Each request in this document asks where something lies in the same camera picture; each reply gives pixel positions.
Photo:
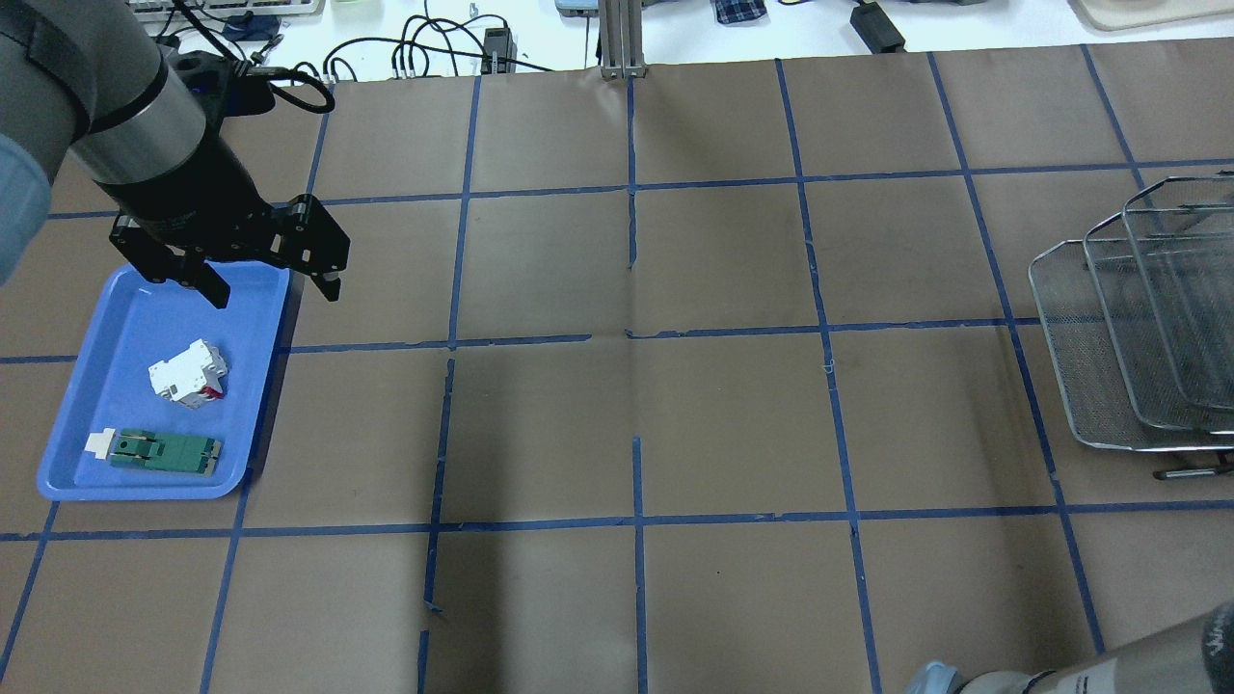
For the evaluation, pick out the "black power adapter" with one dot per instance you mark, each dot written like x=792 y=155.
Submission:
x=875 y=28

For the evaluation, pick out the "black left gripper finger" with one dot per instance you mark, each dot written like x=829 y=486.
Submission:
x=200 y=276
x=329 y=284

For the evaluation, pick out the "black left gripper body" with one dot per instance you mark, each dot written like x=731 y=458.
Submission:
x=196 y=201

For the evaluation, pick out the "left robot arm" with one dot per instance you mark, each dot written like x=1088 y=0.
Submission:
x=82 y=79

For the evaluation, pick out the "wire mesh shelf rack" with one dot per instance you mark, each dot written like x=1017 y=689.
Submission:
x=1136 y=316

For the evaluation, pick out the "white circuit breaker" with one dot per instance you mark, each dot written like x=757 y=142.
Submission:
x=191 y=378

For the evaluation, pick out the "green switch module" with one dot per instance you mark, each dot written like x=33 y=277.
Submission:
x=154 y=451

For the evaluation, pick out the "blue plastic tray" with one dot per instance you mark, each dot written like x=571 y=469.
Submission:
x=137 y=322

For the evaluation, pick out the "aluminium frame post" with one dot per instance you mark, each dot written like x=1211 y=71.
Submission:
x=621 y=40

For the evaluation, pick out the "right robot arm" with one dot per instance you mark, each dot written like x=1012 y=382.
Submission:
x=1194 y=657

